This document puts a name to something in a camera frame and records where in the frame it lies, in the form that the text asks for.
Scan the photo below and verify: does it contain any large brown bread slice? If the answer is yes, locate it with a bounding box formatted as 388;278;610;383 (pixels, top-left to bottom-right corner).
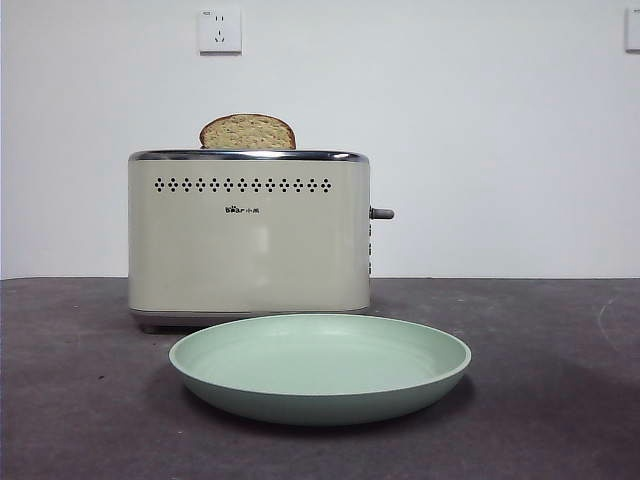
198;115;297;150

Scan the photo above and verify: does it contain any pale green round plate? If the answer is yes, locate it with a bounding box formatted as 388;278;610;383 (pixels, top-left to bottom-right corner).
168;313;472;427

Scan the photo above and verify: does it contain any cream two-slot toaster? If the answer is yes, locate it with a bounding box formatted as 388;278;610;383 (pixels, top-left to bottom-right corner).
127;148;395;334

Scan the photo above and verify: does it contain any white wall socket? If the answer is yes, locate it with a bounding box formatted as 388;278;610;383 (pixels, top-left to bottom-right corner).
199;7;243;56

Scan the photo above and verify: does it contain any white wall plate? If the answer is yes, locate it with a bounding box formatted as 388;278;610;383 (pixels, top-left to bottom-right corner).
625;7;640;53

